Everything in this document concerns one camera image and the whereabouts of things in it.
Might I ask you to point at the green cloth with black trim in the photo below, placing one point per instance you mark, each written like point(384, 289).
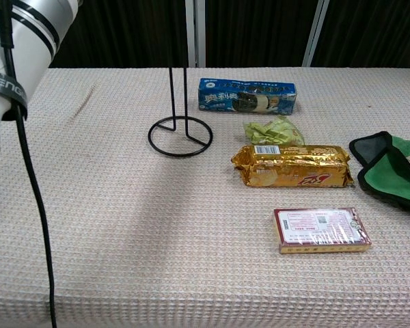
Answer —
point(393, 167)

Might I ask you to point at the red playing card box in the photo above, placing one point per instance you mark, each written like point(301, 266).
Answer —
point(323, 230)

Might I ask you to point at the blue Oreo cookie box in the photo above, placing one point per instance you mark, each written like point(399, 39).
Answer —
point(247, 97)

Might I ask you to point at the crumpled light green wrapper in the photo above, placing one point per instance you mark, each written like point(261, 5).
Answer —
point(273, 131)

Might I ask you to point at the gold foil biscuit pack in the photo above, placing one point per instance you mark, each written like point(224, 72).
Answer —
point(294, 165)

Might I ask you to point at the beige waffle weave tablecloth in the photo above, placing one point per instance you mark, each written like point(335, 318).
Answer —
point(191, 239)

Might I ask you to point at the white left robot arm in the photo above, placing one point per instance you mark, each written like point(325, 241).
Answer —
point(24, 41)

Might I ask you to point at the white frame post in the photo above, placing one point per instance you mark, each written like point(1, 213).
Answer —
point(315, 32)
point(195, 32)

